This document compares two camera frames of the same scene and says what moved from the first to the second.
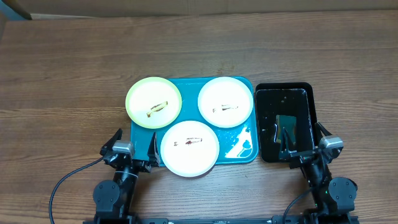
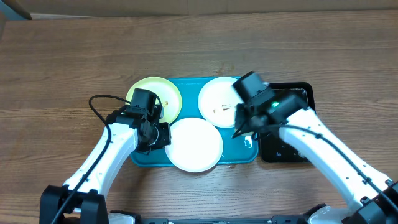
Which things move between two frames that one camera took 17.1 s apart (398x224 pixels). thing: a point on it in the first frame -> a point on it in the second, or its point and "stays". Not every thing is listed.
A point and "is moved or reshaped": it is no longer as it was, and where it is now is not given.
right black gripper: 301,156 -> 245,124
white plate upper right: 225,102 stays
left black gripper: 152,153 -> 165,138
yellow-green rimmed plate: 153,102 stays
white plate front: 189,149 is moved or reshaped
